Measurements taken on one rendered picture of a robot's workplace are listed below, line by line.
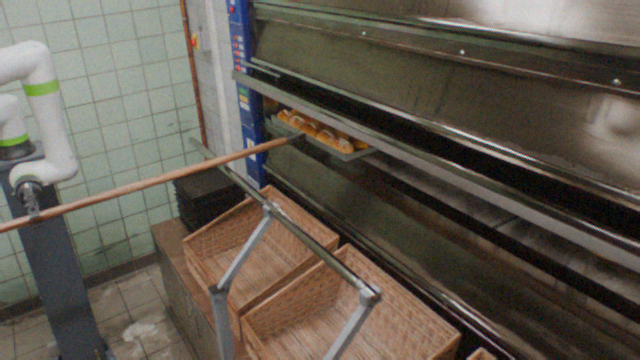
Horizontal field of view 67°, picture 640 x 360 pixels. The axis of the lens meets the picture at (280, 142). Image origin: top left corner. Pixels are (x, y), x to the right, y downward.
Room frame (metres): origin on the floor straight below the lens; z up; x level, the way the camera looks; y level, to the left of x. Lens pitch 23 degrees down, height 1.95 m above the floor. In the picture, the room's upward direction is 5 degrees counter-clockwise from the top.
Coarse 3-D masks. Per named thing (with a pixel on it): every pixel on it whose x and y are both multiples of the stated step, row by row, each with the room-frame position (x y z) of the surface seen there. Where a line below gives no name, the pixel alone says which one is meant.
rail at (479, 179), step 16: (256, 80) 1.83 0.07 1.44; (288, 96) 1.61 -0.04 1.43; (320, 112) 1.43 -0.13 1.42; (336, 112) 1.38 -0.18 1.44; (368, 128) 1.23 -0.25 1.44; (400, 144) 1.12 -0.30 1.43; (432, 160) 1.02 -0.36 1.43; (448, 160) 1.00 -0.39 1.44; (464, 176) 0.94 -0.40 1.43; (480, 176) 0.91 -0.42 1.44; (512, 192) 0.84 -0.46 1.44; (544, 208) 0.77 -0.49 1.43; (560, 208) 0.76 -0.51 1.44; (576, 224) 0.72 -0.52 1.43; (592, 224) 0.70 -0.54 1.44; (608, 240) 0.67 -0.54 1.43; (624, 240) 0.65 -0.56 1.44
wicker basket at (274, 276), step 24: (264, 192) 2.02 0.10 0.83; (240, 216) 1.96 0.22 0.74; (264, 216) 2.02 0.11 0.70; (312, 216) 1.73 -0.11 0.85; (192, 240) 1.84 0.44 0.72; (216, 240) 1.89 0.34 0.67; (240, 240) 1.95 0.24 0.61; (264, 240) 1.97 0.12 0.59; (288, 240) 1.83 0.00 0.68; (336, 240) 1.57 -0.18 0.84; (192, 264) 1.75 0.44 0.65; (216, 264) 1.81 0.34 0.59; (264, 264) 1.78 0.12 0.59; (288, 264) 1.77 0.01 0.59; (312, 264) 1.51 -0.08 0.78; (240, 288) 1.64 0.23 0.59; (264, 288) 1.62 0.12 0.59; (240, 312) 1.35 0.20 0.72; (288, 312) 1.45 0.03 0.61; (240, 336) 1.34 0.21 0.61
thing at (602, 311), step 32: (352, 160) 1.57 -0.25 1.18; (384, 192) 1.38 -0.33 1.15; (416, 192) 1.30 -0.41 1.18; (448, 224) 1.14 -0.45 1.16; (480, 224) 1.10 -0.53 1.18; (512, 256) 0.96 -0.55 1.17; (544, 256) 0.95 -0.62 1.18; (576, 288) 0.83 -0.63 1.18; (608, 288) 0.82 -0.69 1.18; (608, 320) 0.76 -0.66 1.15
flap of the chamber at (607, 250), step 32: (320, 96) 1.69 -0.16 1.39; (352, 128) 1.29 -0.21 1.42; (384, 128) 1.31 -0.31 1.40; (416, 160) 1.06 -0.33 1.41; (480, 160) 1.07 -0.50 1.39; (480, 192) 0.89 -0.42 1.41; (544, 192) 0.89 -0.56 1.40; (576, 192) 0.90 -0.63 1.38; (544, 224) 0.76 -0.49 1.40; (608, 224) 0.75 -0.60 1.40; (608, 256) 0.66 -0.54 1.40
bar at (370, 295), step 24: (192, 144) 1.90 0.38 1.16; (288, 216) 1.24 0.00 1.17; (312, 240) 1.10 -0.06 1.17; (240, 264) 1.24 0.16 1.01; (336, 264) 0.99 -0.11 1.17; (216, 288) 1.21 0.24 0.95; (360, 288) 0.90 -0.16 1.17; (216, 312) 1.18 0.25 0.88; (360, 312) 0.87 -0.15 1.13; (216, 336) 1.21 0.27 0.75
